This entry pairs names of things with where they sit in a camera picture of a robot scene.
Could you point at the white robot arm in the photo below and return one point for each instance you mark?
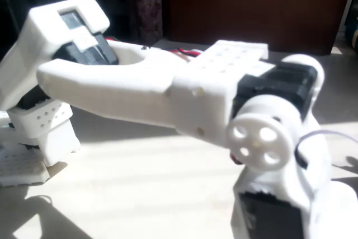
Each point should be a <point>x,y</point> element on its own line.
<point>126,96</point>

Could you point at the dark teal object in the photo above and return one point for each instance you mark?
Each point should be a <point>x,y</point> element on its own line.
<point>353,33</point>

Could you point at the dark brown wooden cabinet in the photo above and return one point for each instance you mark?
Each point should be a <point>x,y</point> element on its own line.
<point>251,4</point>

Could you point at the dark patterned curtain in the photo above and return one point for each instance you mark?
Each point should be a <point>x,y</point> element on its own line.
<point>146,4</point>

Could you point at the white vertical frame strip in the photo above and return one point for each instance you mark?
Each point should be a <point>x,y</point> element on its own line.
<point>346,6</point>

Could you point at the white perforated base plate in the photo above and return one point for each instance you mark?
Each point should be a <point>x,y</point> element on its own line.
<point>19,166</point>

